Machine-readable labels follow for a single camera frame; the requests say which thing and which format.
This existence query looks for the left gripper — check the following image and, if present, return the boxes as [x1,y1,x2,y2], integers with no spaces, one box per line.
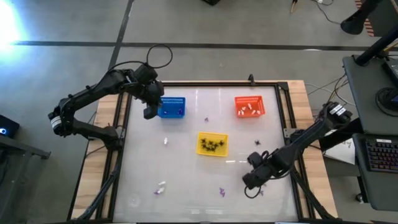
[139,79,165,120]

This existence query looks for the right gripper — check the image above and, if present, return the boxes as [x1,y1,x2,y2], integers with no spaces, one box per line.
[242,150,293,190]

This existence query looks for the blue plastic basket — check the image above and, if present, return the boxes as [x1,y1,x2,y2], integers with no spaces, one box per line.
[157,96,187,119]

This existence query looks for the yellow plastic basket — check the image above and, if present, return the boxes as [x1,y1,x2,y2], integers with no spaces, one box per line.
[195,131,229,157]

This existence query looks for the orange plastic basket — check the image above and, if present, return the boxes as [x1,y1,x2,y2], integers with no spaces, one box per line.
[234,95,266,119]

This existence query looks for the white paper sheet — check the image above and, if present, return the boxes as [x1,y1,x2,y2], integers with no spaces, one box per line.
[323,127,357,165]

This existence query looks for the wooden table board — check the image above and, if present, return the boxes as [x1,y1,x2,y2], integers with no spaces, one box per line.
[70,80,339,220]

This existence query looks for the black desk support beam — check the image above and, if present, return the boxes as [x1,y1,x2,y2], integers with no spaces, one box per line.
[319,117,364,152]

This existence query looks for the small grey side desk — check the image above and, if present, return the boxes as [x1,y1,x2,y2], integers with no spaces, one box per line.
[353,133,398,212]

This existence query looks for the black backlit keyboard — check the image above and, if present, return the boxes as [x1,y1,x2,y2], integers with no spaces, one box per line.
[366,139,398,173]

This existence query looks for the dark grey side table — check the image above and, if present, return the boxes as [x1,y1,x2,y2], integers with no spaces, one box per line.
[0,135,52,224]

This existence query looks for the large grey side desk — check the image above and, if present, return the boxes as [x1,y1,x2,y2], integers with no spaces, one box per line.
[343,54,398,137]

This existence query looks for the black box with blue light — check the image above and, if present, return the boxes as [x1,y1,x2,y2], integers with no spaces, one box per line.
[0,114,21,139]

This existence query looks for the black round device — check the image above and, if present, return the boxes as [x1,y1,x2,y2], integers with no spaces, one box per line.
[375,86,398,118]

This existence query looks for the black laptop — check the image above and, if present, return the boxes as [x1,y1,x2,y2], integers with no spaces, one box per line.
[382,57,398,88]

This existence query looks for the black diagonal pole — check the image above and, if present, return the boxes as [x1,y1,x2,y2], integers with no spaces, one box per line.
[355,26,398,67]

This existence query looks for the black stand foot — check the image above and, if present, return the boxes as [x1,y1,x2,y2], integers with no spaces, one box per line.
[340,0,384,35]

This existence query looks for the striped hazard strip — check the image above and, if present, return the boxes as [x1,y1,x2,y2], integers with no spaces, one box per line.
[355,0,376,37]

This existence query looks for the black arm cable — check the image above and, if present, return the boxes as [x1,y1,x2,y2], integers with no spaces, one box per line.
[146,43,174,70]
[243,185,262,200]

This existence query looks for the floor cable bundle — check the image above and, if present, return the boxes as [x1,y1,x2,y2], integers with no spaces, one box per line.
[306,73,357,125]

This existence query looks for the black floor cable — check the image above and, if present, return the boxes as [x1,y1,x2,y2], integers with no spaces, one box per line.
[310,0,342,26]

